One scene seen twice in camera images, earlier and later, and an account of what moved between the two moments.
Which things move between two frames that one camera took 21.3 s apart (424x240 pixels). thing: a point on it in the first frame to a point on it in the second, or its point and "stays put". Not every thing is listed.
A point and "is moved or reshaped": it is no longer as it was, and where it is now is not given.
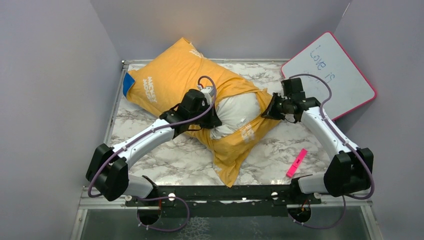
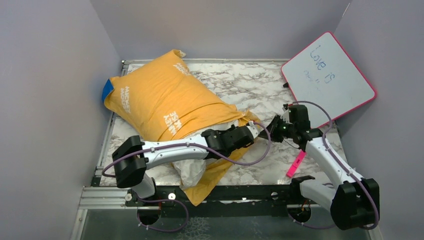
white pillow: (234, 111) to (191, 172)
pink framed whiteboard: (351, 88) stays put
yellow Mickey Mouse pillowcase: (158, 84) is moved or reshaped
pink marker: (296, 163) stays put
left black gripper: (213, 120) to (232, 127)
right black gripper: (271, 111) to (271, 132)
